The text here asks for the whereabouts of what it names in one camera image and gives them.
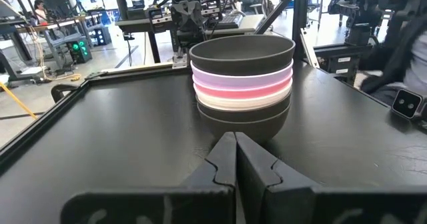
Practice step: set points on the black keyboard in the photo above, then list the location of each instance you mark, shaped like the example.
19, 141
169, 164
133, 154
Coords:
228, 21

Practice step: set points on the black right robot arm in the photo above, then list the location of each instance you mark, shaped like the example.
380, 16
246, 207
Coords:
187, 40

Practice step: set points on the grey desk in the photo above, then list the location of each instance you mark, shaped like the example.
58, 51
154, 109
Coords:
247, 22

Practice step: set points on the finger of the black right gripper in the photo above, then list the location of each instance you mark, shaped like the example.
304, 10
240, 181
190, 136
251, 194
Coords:
208, 12
163, 15

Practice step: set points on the computer tower white lights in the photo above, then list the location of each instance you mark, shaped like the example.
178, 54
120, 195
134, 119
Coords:
100, 35

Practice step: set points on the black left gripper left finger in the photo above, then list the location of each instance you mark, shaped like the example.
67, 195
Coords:
223, 164

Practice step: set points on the black bowl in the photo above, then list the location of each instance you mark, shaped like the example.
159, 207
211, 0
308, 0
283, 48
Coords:
243, 127
240, 65

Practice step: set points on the purple bowl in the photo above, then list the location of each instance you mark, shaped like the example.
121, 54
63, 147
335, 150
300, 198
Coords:
240, 80

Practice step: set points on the black table-level camera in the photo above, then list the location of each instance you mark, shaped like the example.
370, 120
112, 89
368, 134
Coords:
407, 104

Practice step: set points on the computer tower green lights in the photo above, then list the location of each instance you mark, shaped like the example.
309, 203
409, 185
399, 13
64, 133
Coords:
78, 50

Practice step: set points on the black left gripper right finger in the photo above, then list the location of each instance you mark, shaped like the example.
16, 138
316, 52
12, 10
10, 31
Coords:
260, 184

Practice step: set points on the white bowl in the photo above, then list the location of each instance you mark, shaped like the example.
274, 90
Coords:
240, 104

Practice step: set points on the pink bowl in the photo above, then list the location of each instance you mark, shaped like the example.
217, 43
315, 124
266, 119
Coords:
240, 93

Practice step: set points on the black equipment cabinet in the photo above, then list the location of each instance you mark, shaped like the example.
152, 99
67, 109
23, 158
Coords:
343, 64

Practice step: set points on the office chair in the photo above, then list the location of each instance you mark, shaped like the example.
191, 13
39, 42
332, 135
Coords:
265, 0

